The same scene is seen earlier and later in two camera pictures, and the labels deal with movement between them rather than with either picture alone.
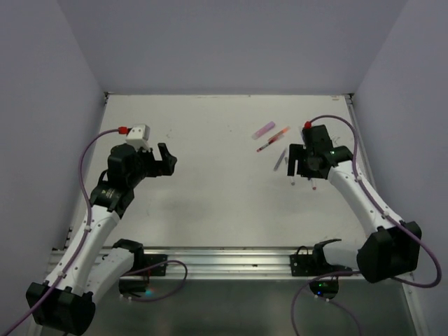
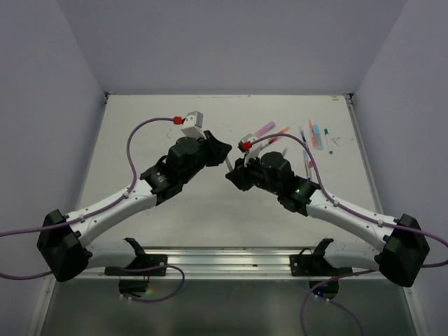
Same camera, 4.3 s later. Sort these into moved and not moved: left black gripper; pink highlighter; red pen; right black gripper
Moved: right black gripper; left black gripper
Not moved: red pen; pink highlighter
